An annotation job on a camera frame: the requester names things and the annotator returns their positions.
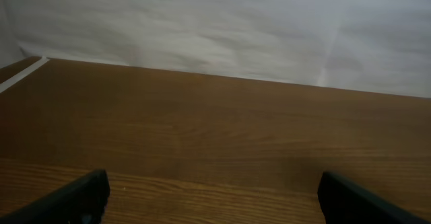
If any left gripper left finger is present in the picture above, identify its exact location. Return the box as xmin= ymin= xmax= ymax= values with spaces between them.
xmin=0 ymin=168 xmax=111 ymax=224

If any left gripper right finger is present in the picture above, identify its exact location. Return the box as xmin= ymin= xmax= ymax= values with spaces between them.
xmin=317 ymin=170 xmax=431 ymax=224

